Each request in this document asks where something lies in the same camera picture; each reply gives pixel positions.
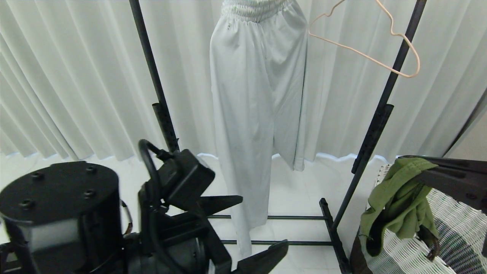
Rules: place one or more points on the green garment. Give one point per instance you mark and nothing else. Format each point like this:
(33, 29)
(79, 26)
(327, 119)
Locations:
(395, 198)

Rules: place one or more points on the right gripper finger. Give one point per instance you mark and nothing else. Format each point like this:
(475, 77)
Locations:
(464, 190)
(456, 164)

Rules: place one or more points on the white curtain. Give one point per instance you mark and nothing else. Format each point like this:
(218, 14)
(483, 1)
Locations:
(76, 76)

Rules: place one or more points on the pale grey trousers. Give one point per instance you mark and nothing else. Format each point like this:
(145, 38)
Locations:
(251, 95)

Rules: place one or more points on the white laundry basket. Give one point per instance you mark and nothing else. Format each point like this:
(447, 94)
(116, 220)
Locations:
(456, 236)

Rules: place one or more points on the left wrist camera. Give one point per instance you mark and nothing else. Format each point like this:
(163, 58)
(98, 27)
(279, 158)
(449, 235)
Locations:
(186, 175)

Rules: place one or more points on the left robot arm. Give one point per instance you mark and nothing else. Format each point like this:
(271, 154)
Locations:
(57, 198)

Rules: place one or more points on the black clothes rack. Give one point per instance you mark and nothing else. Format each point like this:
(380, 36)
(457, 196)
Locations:
(374, 129)

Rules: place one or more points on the pink clothes hanger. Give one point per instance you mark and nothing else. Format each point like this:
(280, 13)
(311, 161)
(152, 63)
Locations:
(354, 53)

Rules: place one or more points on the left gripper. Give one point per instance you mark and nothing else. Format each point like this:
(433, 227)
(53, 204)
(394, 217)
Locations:
(182, 247)

